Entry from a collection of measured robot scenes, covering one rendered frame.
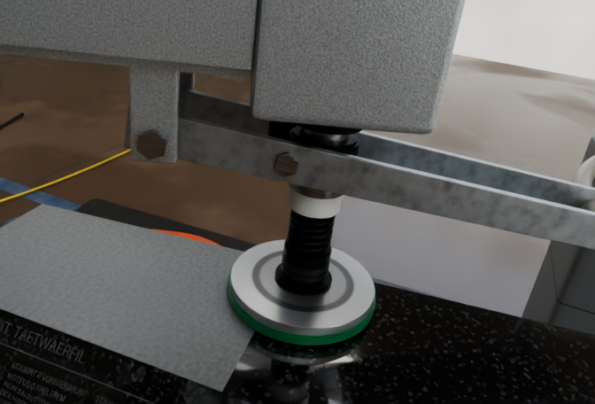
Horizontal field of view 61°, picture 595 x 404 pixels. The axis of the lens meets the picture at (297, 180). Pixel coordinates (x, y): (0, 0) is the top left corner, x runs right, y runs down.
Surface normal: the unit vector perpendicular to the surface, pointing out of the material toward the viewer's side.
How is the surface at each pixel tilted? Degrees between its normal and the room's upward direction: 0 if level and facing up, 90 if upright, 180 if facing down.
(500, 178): 90
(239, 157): 90
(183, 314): 0
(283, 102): 90
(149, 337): 0
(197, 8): 90
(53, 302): 0
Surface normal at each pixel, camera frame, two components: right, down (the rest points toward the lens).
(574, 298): -0.37, 0.35
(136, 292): 0.12, -0.90
